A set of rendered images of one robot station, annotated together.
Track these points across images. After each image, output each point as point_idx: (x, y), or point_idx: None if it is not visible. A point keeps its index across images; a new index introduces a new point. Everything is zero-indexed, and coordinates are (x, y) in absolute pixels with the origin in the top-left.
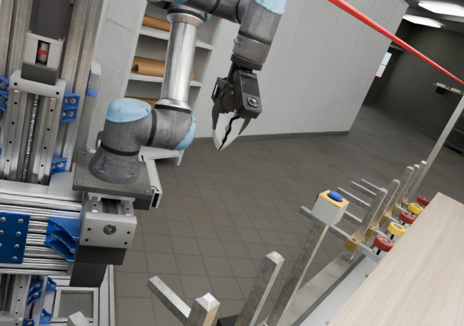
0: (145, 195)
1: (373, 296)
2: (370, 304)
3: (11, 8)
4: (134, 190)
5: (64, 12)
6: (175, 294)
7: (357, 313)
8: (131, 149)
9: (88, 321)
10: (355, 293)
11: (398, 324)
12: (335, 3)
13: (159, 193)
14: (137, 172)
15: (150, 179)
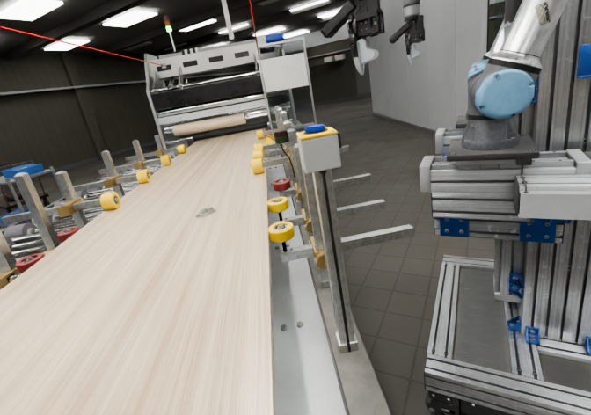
0: (447, 154)
1: (238, 382)
2: (237, 355)
3: None
4: (450, 150)
5: None
6: (386, 232)
7: (249, 317)
8: (470, 112)
9: (375, 203)
10: (269, 347)
11: (183, 364)
12: None
13: (520, 194)
14: (476, 141)
15: (551, 185)
